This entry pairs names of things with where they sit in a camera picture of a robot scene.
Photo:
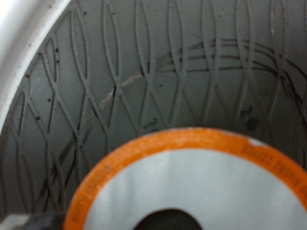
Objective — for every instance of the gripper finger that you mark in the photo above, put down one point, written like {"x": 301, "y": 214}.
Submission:
{"x": 35, "y": 223}

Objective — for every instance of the orange rimmed coffee pod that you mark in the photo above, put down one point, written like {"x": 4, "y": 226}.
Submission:
{"x": 192, "y": 179}

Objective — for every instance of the white two-tier turntable shelf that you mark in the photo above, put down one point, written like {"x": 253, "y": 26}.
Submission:
{"x": 192, "y": 96}

